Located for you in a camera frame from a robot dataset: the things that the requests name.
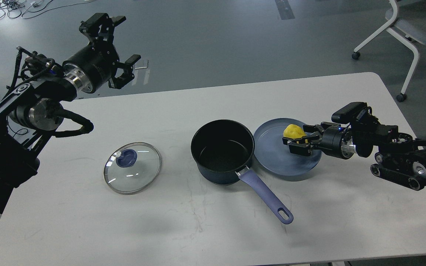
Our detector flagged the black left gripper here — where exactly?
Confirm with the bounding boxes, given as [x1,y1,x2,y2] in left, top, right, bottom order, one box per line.
[62,13,142,94]

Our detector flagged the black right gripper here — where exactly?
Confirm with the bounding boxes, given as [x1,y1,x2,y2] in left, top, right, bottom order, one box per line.
[282,122,354,160]

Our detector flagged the yellow potato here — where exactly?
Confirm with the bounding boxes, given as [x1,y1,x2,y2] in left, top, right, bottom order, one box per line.
[283,124,307,144]

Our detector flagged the white frame grey chair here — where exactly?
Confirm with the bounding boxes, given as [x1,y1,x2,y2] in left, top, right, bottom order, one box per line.
[351,0,426,102]

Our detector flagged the glass lid purple knob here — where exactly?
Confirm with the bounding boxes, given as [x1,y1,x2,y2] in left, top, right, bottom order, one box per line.
[103,143,161,195]

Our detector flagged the dark blue saucepan purple handle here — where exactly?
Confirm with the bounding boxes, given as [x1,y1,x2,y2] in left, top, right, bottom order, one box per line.
[190,119,294,225]

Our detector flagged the tangled cables on floor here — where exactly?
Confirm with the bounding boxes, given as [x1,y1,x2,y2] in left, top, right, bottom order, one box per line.
[0,0,95,24]

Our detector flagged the blue round plate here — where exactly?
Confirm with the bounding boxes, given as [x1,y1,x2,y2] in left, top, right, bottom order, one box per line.
[254,118,322,181]

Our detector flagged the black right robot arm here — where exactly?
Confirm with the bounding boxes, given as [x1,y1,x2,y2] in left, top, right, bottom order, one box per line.
[282,102,426,191]

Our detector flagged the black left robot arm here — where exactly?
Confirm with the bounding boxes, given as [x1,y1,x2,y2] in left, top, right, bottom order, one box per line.
[0,13,141,218]

